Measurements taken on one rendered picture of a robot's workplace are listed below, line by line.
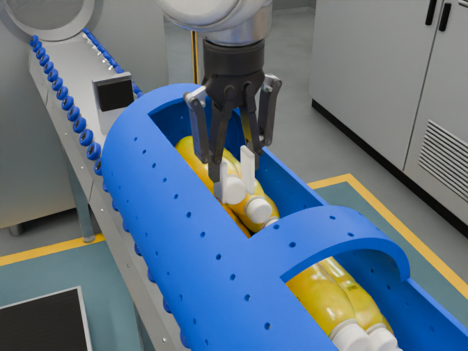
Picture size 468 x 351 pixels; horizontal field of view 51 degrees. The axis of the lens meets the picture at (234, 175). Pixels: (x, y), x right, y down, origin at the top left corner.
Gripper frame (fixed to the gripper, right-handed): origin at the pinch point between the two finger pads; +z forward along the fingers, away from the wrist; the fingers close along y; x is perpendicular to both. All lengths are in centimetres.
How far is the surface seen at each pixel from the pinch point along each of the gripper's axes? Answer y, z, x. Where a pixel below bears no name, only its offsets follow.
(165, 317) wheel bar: 11.9, 26.7, -2.4
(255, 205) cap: -4.2, 7.6, -0.8
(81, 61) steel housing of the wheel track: -3, 26, -124
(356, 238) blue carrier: -3.0, -4.3, 22.3
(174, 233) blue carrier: 11.8, 1.4, 6.2
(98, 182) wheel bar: 11, 27, -46
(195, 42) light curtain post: -30, 11, -82
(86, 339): 22, 104, -69
